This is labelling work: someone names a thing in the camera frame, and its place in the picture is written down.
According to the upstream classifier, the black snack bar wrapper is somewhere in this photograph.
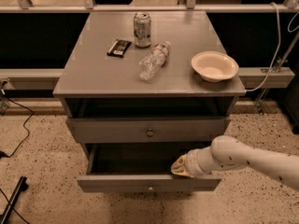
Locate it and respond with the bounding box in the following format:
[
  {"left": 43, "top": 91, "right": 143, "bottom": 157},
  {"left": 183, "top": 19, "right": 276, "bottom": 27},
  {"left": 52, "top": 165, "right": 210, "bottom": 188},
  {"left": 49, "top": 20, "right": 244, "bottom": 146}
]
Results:
[{"left": 107, "top": 39, "right": 132, "bottom": 58}]

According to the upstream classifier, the white cable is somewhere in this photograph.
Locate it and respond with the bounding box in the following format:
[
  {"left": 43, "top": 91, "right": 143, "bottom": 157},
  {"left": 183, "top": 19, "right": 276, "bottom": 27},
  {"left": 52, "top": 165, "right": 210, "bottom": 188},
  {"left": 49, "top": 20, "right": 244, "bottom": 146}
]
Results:
[{"left": 245, "top": 2, "right": 299, "bottom": 93}]

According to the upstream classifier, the grey drawer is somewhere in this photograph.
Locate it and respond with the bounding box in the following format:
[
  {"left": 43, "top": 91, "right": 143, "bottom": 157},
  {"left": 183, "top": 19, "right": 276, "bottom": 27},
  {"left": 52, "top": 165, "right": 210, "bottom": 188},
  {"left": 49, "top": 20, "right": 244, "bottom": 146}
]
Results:
[
  {"left": 66, "top": 117, "right": 230, "bottom": 144},
  {"left": 78, "top": 143, "right": 221, "bottom": 192}
]

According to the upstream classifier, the clear plastic water bottle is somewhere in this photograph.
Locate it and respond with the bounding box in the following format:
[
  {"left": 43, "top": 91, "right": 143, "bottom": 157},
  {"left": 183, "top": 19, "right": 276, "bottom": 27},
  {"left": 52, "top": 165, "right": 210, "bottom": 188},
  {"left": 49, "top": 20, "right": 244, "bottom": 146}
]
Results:
[{"left": 138, "top": 41, "right": 171, "bottom": 81}]

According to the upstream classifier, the metal railing frame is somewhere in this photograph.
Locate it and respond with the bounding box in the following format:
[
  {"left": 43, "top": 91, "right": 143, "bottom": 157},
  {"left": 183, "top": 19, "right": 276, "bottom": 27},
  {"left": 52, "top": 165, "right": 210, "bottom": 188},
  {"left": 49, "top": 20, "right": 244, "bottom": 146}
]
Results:
[{"left": 0, "top": 0, "right": 299, "bottom": 15}]

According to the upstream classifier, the grey top drawer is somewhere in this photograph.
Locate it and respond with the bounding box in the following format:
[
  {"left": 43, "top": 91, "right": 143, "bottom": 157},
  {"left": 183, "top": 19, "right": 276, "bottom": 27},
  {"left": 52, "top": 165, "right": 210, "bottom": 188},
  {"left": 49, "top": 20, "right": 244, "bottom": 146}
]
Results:
[{"left": 66, "top": 117, "right": 230, "bottom": 144}]

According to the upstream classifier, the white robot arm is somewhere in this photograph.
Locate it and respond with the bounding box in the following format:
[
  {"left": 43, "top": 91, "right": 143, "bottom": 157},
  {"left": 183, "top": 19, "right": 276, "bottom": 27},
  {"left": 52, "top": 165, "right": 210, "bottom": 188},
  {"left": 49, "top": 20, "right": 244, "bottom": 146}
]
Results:
[{"left": 171, "top": 135, "right": 299, "bottom": 190}]

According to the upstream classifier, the silver soda can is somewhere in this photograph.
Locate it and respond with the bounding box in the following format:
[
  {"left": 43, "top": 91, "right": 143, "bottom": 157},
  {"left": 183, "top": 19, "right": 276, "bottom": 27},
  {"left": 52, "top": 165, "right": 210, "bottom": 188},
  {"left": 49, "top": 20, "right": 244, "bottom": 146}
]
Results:
[{"left": 134, "top": 12, "right": 151, "bottom": 48}]

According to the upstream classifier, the grey wooden drawer cabinet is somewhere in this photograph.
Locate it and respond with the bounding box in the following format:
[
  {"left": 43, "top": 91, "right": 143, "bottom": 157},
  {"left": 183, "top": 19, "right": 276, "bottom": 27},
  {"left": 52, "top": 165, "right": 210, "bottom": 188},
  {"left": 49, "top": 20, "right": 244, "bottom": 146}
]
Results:
[{"left": 52, "top": 10, "right": 247, "bottom": 161}]

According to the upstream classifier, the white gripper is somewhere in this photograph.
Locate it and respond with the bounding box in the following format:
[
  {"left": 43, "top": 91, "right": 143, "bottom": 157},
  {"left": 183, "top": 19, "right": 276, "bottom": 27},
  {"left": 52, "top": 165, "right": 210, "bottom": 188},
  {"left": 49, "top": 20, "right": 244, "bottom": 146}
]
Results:
[{"left": 171, "top": 149, "right": 206, "bottom": 177}]

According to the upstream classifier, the metal stand right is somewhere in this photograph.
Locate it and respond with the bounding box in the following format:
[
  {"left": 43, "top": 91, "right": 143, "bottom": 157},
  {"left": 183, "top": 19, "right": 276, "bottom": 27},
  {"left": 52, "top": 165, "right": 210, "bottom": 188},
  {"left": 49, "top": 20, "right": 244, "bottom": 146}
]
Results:
[{"left": 254, "top": 32, "right": 299, "bottom": 115}]

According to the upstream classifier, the black metal floor bar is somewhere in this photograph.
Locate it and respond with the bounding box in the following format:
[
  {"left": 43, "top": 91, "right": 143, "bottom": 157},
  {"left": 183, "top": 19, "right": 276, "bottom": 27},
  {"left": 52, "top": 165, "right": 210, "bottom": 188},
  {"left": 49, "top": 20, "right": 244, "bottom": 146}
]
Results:
[{"left": 0, "top": 176, "right": 28, "bottom": 224}]

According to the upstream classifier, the white bowl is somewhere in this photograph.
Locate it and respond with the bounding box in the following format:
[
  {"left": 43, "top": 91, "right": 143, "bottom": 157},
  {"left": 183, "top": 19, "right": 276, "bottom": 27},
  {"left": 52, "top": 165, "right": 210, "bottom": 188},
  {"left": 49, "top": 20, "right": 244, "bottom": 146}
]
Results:
[{"left": 191, "top": 51, "right": 239, "bottom": 82}]

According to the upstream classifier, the black floor cable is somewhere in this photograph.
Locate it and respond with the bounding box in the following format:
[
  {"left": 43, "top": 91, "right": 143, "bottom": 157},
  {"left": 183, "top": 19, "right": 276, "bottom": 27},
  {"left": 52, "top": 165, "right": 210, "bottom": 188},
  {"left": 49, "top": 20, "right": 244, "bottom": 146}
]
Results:
[{"left": 0, "top": 89, "right": 35, "bottom": 159}]

